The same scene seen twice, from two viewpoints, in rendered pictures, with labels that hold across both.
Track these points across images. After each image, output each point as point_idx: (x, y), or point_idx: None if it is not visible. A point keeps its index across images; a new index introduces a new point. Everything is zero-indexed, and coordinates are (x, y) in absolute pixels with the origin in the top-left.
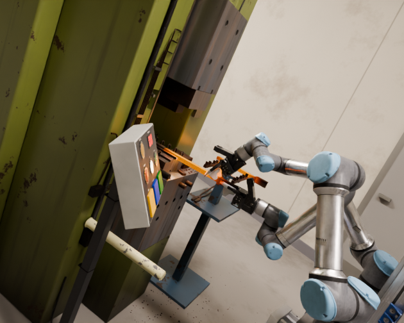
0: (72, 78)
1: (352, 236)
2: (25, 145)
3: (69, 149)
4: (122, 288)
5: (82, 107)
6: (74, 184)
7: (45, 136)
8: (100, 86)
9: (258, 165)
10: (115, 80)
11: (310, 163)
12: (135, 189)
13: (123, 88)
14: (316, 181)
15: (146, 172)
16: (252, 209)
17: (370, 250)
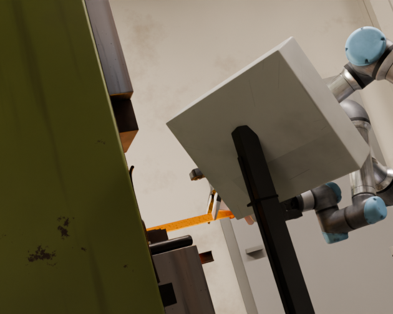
0: None
1: (376, 173)
2: None
3: (68, 257)
4: None
5: (45, 165)
6: (128, 312)
7: None
8: (60, 110)
9: None
10: (82, 85)
11: (352, 52)
12: (332, 101)
13: (105, 87)
14: (380, 53)
15: None
16: (300, 206)
17: None
